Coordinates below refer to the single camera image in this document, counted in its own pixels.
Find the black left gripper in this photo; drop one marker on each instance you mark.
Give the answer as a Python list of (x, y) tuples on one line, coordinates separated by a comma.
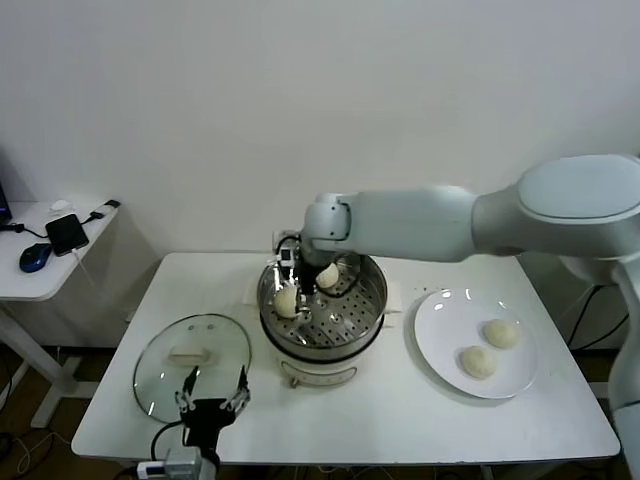
[(207, 417)]

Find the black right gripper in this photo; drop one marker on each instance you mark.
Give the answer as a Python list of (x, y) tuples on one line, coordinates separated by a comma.
[(306, 277)]

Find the white steamed baozi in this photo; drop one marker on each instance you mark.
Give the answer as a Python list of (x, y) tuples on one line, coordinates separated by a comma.
[(477, 362), (286, 305), (501, 333), (330, 280)]

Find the round glass pot lid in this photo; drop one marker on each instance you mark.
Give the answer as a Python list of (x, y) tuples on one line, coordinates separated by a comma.
[(150, 375)]

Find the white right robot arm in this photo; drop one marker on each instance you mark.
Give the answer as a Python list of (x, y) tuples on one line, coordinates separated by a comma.
[(410, 225)]

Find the steel steamer basket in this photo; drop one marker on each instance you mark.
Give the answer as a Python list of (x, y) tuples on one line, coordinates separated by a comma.
[(372, 290)]

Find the white round plate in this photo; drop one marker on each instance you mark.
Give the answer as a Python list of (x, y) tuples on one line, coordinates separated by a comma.
[(440, 325)]

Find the white side table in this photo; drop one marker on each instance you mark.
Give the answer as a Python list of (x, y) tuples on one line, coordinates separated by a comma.
[(30, 285)]

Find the black smartphone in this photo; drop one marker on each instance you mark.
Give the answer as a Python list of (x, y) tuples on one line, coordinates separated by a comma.
[(66, 235)]

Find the blue computer mouse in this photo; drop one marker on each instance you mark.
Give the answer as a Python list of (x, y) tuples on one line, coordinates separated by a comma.
[(35, 257)]

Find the small white crumpled tissue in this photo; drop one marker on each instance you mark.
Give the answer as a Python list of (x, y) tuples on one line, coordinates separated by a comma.
[(60, 205)]

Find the dark laptop screen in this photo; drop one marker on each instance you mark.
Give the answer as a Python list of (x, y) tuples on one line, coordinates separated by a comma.
[(4, 200)]

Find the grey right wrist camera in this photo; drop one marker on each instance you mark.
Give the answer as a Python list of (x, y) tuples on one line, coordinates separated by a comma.
[(286, 255)]

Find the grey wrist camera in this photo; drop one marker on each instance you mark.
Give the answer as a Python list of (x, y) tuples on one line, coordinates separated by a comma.
[(182, 465), (286, 255)]

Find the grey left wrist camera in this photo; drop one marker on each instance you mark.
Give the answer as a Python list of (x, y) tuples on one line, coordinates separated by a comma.
[(182, 465)]

